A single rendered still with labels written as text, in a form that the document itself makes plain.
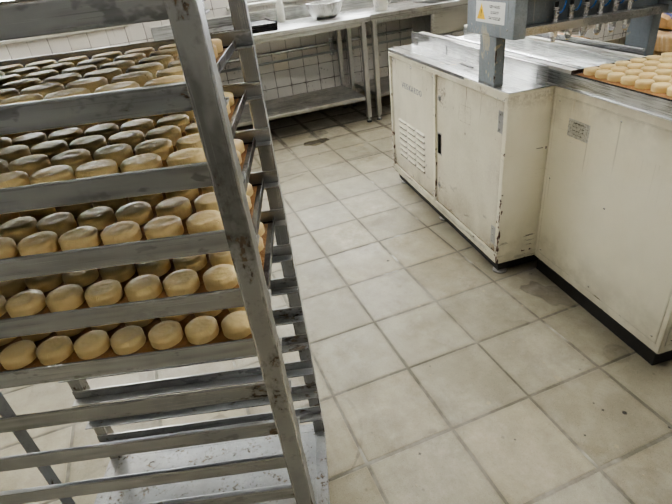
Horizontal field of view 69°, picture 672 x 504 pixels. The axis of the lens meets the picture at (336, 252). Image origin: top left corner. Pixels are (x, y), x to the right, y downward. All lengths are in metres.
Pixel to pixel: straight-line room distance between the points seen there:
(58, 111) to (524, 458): 1.49
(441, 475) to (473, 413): 0.26
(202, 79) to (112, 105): 0.11
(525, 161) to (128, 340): 1.69
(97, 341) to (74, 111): 0.37
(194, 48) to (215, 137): 0.09
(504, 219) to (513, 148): 0.31
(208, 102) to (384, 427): 1.36
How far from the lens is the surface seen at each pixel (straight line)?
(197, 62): 0.53
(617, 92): 1.87
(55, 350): 0.86
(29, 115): 0.63
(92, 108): 0.60
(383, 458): 1.64
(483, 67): 2.12
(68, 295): 0.79
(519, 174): 2.13
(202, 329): 0.77
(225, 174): 0.56
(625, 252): 1.93
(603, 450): 1.76
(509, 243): 2.27
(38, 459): 0.99
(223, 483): 1.50
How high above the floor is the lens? 1.34
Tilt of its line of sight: 31 degrees down
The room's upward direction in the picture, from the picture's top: 7 degrees counter-clockwise
